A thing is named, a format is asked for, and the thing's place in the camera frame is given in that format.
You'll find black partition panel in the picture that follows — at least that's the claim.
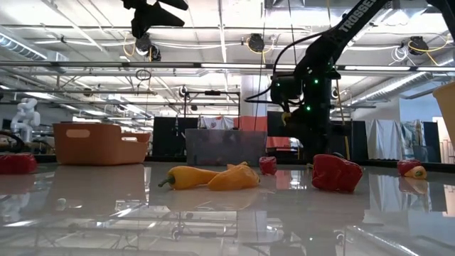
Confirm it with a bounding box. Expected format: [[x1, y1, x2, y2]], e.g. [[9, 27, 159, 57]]
[[152, 116, 199, 157]]

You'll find black aluminium table frame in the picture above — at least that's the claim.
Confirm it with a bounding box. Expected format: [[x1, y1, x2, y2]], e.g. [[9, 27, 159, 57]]
[[0, 153, 455, 168]]

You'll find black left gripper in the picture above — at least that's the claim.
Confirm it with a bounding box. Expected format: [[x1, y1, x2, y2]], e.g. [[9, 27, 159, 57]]
[[120, 0, 189, 39]]

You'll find black metal frame stand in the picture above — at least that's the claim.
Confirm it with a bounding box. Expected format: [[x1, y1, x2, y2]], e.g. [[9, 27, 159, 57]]
[[183, 90, 242, 131]]

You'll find white printed cloth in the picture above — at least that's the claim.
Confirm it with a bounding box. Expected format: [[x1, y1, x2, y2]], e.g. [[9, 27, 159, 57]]
[[198, 115, 235, 131]]

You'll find small red pepper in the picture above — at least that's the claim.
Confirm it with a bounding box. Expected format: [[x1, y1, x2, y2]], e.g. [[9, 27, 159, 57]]
[[311, 154, 364, 194], [0, 153, 38, 175], [397, 159, 423, 177], [258, 156, 278, 176]]

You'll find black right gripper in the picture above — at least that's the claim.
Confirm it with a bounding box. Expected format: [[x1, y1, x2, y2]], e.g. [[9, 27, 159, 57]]
[[284, 102, 351, 163]]

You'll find yellow hanging cable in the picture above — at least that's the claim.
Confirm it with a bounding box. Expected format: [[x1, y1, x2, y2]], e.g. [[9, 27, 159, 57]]
[[336, 80, 351, 161]]

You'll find grey translucent plastic basket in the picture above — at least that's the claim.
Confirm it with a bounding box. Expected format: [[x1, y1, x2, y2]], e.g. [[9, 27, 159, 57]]
[[184, 128, 268, 167]]

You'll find black ceiling cable reel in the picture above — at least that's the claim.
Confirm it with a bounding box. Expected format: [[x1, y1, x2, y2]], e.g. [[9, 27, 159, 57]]
[[247, 33, 266, 53], [134, 32, 153, 56], [408, 35, 429, 56], [149, 44, 163, 62]]

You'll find white cloth curtain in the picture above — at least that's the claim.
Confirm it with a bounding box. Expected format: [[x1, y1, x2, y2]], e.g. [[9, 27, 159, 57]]
[[365, 119, 402, 161]]

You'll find white and orange pillar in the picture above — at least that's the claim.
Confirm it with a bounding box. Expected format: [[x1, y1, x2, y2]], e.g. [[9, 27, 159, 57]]
[[240, 74, 268, 131]]

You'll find orange plastic basket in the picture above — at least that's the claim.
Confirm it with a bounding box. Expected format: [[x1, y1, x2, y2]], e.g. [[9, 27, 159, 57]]
[[52, 122, 152, 166]]

